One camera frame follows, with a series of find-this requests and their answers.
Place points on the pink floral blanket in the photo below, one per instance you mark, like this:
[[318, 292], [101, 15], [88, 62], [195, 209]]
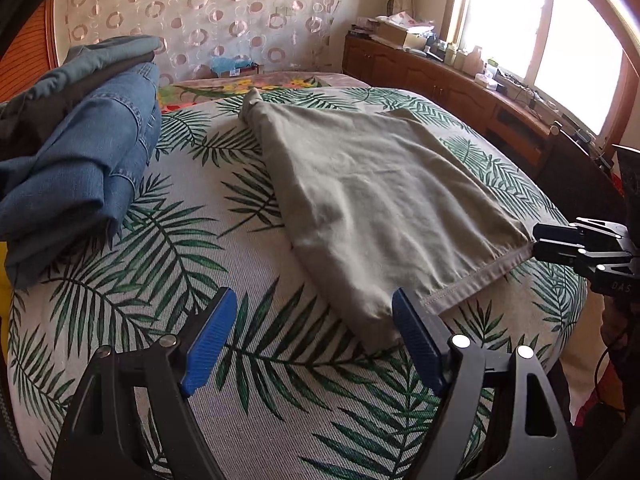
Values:
[[190, 92]]

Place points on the grey-green pants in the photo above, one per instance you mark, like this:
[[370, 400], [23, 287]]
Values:
[[373, 202]]

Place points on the folded grey-blue garment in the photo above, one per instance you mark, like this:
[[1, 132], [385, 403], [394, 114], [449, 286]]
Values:
[[82, 62]]

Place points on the blue tissue box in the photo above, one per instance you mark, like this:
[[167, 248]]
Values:
[[222, 67]]

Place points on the cardboard box on sideboard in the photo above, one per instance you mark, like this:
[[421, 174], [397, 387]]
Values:
[[414, 37]]

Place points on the long wooden sideboard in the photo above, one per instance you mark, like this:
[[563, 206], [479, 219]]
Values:
[[509, 125]]

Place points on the window with wooden frame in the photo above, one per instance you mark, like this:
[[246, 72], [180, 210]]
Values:
[[561, 48]]

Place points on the leaf print bed sheet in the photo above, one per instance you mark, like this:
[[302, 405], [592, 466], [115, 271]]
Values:
[[293, 395]]

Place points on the dark folded garment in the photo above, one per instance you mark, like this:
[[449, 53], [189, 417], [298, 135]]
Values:
[[24, 131]]

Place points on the pink circle pattern curtain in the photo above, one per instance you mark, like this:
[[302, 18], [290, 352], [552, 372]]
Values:
[[274, 34]]

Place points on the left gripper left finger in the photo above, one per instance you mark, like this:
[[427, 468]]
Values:
[[201, 339]]

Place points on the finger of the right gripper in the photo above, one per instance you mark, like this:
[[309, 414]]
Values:
[[565, 254], [557, 234]]

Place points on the folded blue jeans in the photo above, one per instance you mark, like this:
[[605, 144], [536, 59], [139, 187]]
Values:
[[84, 177]]

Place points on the wooden louvered wardrobe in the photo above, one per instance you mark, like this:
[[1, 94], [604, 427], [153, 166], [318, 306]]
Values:
[[31, 54]]

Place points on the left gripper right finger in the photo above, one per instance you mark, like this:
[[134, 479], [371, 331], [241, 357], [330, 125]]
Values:
[[435, 355]]

